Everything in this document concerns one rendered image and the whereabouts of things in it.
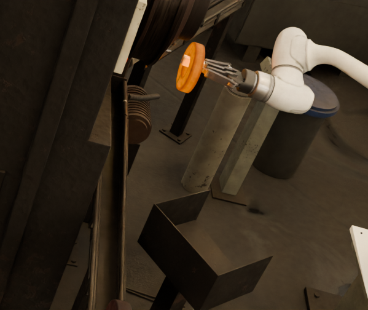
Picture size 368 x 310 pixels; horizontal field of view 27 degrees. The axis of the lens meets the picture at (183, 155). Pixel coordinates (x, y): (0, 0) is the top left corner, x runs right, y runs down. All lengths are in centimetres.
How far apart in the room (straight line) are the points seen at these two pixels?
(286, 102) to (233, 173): 94
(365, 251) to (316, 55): 77
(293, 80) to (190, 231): 64
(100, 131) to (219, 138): 133
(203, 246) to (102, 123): 45
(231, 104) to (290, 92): 65
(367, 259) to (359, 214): 94
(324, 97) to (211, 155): 66
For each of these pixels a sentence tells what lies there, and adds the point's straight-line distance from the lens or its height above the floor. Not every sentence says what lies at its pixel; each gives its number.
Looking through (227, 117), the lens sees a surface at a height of 41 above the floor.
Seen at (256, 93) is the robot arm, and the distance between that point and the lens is 242.
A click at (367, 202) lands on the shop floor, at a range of 387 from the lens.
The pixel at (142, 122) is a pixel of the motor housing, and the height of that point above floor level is 51.
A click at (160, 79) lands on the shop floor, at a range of 403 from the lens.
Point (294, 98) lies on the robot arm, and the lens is 245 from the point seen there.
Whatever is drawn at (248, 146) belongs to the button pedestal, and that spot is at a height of 28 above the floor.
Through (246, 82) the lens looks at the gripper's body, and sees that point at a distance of 241.
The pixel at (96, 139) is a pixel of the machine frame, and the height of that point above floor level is 87.
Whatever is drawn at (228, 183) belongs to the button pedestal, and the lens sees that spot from 336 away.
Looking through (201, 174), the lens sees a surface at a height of 11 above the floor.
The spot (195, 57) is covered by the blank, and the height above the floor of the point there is 89.
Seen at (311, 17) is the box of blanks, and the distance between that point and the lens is 459.
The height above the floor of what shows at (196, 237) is 60.
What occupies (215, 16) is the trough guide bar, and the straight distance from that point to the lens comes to 313.
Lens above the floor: 189
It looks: 33 degrees down
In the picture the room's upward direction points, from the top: 24 degrees clockwise
